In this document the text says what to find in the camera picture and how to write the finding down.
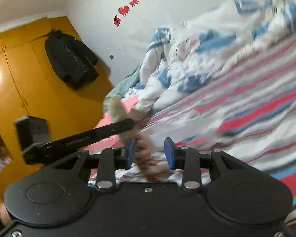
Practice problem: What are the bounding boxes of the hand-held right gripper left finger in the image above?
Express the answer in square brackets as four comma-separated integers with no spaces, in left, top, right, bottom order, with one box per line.
[52,138,137,193]

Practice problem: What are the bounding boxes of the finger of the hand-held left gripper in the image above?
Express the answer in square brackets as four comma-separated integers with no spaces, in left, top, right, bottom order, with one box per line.
[94,118,137,139]

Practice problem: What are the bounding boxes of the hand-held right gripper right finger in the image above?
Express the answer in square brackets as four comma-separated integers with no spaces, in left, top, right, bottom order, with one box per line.
[164,137,245,193]

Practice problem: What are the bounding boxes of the cream printed shopping bag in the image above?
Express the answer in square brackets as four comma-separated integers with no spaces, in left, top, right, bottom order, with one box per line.
[103,96,174,182]

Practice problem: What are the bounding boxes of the pink box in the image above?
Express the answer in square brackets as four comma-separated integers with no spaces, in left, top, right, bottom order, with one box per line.
[83,96,140,155]

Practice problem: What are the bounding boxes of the green patterned cloth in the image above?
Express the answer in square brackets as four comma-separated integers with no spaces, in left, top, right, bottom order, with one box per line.
[106,62,145,102]

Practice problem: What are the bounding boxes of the orange wooden wardrobe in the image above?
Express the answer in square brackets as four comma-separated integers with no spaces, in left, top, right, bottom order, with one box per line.
[0,16,115,204]

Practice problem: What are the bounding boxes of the black jacket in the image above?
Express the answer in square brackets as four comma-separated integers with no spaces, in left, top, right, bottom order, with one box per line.
[44,29,100,90]

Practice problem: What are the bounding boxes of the striped bed sheet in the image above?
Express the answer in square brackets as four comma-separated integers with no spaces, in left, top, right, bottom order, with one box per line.
[87,33,296,230]

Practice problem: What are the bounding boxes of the white and blue quilt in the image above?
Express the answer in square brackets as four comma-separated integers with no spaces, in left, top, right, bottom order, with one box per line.
[132,0,296,115]

